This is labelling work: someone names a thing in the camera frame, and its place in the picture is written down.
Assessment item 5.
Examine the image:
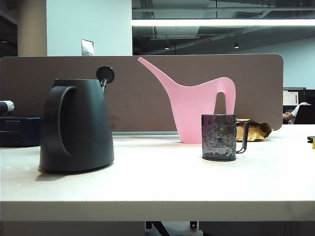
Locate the dark cabinet under table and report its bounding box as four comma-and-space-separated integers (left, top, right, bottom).
198, 221, 315, 236

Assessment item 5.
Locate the brown desk partition panel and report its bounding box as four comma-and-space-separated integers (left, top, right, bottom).
0, 54, 284, 132

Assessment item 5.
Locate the computer monitor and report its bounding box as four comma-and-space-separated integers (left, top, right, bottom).
282, 87, 307, 106

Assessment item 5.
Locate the white cylinder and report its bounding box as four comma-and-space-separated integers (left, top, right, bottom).
0, 99, 15, 115

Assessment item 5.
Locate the pink plastic watering can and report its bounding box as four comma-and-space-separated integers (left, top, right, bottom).
137, 57, 237, 145

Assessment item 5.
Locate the dark blue box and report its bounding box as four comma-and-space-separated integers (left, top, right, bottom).
0, 116, 42, 148

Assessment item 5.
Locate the aluminium partition base rail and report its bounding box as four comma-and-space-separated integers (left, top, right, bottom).
112, 131, 180, 139

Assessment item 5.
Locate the black table leg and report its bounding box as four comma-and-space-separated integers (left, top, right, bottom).
145, 221, 170, 236

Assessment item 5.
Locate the long ceiling light strip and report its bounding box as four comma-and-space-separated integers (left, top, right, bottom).
131, 19, 315, 27

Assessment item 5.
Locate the dark textured glass cup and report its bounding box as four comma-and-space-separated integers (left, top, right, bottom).
201, 113, 250, 162

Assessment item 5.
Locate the yellow potato chips bag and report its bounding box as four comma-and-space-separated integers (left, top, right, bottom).
236, 118, 272, 143

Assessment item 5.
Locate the black plastic watering kettle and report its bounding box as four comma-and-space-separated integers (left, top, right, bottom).
38, 65, 116, 174

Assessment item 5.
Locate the metal wall switch plate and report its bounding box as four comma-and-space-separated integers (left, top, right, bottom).
81, 38, 94, 57

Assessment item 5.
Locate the seated person in white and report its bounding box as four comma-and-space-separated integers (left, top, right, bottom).
283, 102, 312, 124

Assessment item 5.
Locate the black office chair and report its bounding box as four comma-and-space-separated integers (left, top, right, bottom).
294, 104, 315, 125

